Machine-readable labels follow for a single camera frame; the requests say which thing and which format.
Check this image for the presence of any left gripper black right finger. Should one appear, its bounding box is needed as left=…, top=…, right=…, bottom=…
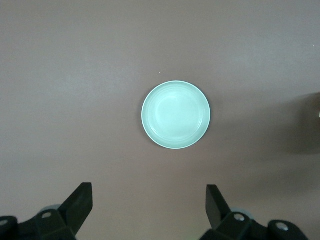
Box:
left=201, top=184, right=270, bottom=240

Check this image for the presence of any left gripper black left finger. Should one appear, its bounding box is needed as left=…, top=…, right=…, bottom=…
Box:
left=18, top=182, right=94, bottom=240

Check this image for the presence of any teal round plate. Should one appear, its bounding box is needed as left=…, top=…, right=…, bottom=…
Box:
left=141, top=80, right=212, bottom=150

